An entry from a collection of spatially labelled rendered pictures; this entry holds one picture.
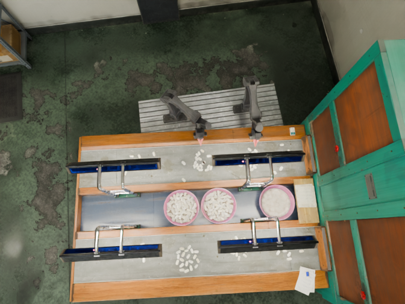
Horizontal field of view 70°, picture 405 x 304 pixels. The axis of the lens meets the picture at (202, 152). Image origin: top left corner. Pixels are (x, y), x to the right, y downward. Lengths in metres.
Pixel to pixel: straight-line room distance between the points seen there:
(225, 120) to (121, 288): 1.50
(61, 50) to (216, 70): 1.83
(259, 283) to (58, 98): 2.80
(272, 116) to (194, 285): 1.46
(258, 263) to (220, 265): 0.27
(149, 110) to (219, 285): 1.48
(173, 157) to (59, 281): 1.71
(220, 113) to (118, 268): 1.44
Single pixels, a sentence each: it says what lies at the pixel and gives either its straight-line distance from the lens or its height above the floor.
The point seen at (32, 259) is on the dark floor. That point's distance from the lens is 3.42.
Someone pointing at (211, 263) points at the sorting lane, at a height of 0.74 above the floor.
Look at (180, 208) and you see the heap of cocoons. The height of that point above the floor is 0.74.
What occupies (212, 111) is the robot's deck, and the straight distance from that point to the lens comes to 2.50.
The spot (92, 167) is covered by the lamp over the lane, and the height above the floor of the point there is 1.10.
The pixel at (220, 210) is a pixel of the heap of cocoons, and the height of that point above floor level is 0.74.
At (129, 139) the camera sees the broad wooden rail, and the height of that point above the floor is 0.76.
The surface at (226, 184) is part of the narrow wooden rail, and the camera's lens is 2.24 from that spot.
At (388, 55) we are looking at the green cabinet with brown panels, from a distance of 1.65.
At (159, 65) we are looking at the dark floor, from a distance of 3.53.
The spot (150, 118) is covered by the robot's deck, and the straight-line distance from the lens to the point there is 2.51.
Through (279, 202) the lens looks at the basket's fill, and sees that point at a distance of 2.32.
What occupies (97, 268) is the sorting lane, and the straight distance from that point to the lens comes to 2.37.
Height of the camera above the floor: 2.97
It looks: 75 degrees down
